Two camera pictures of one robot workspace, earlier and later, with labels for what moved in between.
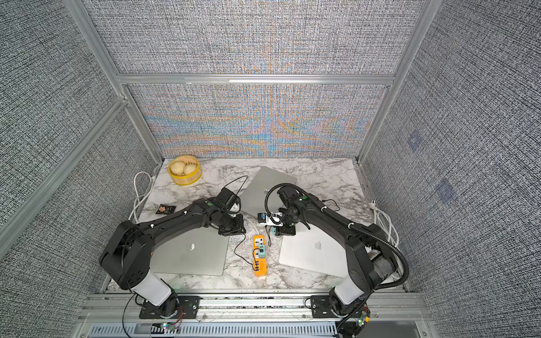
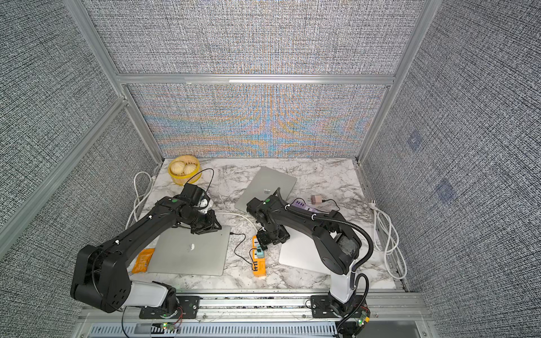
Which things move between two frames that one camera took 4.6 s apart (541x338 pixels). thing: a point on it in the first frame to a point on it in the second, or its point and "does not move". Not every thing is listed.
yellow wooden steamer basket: (184, 170) does not move
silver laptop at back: (253, 197) does not move
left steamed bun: (177, 167) does not move
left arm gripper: (239, 229) to (211, 225)
